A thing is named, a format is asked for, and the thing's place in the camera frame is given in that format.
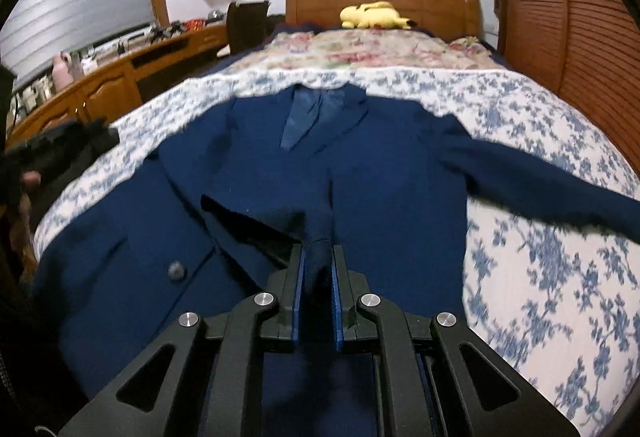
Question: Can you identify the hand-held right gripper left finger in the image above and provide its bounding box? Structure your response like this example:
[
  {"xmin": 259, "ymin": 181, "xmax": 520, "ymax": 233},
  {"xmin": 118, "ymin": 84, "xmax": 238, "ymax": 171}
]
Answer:
[{"xmin": 57, "ymin": 244, "xmax": 307, "ymax": 437}]

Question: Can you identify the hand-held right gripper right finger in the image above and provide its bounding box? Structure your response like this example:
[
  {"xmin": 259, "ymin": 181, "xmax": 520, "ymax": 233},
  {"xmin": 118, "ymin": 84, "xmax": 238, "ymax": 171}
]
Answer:
[{"xmin": 330, "ymin": 244, "xmax": 581, "ymax": 437}]

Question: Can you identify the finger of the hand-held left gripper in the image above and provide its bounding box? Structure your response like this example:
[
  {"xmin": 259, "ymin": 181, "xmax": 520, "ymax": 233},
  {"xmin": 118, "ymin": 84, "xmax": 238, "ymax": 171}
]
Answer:
[{"xmin": 82, "ymin": 118, "xmax": 121, "ymax": 153}]

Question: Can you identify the navy blue suit jacket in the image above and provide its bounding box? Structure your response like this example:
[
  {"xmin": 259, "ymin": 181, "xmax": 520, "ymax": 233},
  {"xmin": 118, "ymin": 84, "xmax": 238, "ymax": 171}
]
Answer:
[{"xmin": 32, "ymin": 84, "xmax": 640, "ymax": 437}]

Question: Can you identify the wooden desk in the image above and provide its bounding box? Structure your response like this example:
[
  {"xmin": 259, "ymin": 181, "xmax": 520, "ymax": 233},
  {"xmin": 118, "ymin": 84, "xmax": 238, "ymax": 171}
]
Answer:
[{"xmin": 7, "ymin": 22, "xmax": 231, "ymax": 148}]

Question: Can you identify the black chair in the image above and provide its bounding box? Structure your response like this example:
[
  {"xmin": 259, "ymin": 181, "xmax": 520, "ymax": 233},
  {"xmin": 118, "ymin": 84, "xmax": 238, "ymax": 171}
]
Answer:
[{"xmin": 226, "ymin": 1, "xmax": 273, "ymax": 55}]

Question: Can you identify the blue floral bed sheet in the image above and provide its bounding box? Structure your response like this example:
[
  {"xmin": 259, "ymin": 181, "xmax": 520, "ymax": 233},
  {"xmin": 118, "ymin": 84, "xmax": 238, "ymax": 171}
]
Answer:
[{"xmin": 32, "ymin": 64, "xmax": 640, "ymax": 437}]

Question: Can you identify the person's black clothing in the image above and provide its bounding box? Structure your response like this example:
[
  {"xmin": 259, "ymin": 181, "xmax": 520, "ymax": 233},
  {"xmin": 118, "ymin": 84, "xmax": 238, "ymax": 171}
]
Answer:
[{"xmin": 0, "ymin": 267, "xmax": 76, "ymax": 437}]

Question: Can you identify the pink floral quilt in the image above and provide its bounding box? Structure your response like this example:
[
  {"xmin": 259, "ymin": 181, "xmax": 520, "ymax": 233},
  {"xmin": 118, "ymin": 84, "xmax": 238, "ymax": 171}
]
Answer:
[{"xmin": 240, "ymin": 28, "xmax": 506, "ymax": 78}]

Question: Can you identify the yellow plush toy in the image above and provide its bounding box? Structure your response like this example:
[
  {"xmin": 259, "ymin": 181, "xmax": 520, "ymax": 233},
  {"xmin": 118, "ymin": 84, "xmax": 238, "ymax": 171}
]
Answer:
[{"xmin": 340, "ymin": 1, "xmax": 417, "ymax": 30}]

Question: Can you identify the wooden louvered wardrobe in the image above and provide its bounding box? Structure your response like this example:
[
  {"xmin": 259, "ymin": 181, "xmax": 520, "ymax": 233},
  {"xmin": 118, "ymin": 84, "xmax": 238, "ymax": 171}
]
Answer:
[{"xmin": 487, "ymin": 0, "xmax": 640, "ymax": 178}]

